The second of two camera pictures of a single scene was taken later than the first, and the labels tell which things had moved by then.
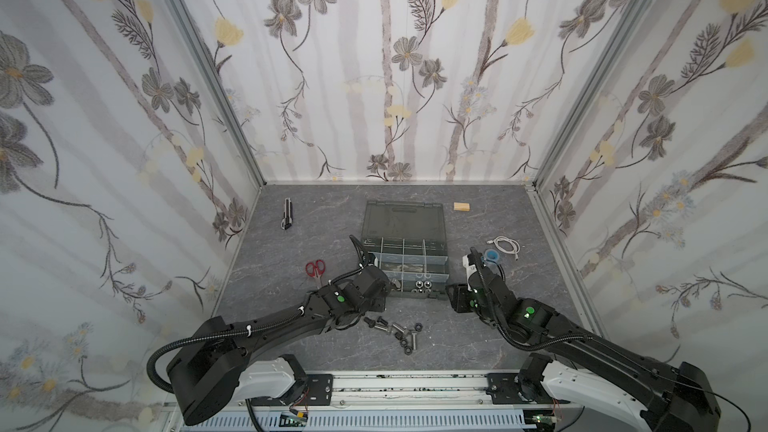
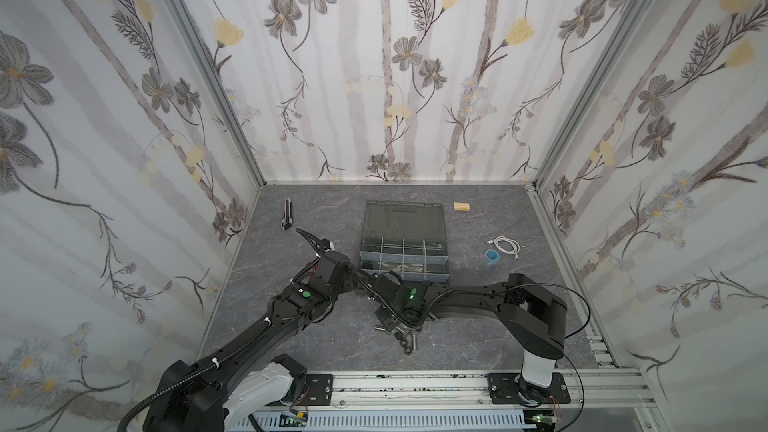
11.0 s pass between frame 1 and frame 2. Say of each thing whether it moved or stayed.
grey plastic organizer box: stayed
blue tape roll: stayed
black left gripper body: moved
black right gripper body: moved
